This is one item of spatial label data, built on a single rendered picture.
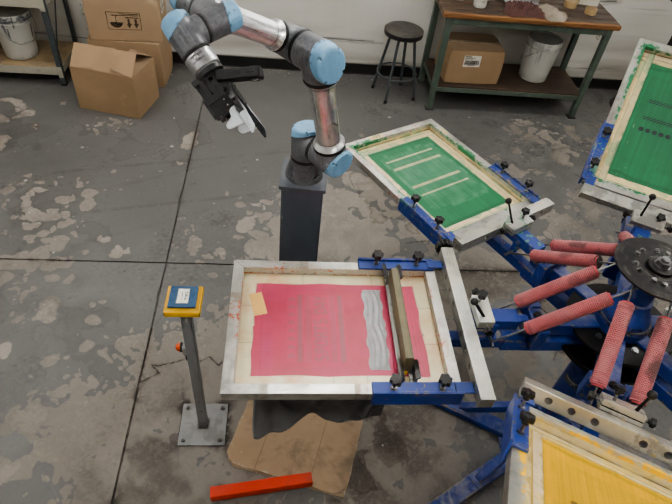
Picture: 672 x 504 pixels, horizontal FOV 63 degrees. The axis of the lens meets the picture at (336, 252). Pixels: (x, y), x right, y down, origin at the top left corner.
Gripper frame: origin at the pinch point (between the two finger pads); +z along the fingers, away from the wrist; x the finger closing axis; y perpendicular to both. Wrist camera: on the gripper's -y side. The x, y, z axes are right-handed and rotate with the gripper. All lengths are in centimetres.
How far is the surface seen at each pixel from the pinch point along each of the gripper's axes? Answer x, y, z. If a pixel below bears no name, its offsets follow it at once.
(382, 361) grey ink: -47, 16, 78
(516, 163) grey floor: -332, -120, 82
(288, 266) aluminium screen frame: -72, 30, 34
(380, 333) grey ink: -56, 13, 72
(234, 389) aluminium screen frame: -27, 57, 54
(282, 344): -47, 42, 54
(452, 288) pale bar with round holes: -68, -18, 75
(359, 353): -49, 22, 72
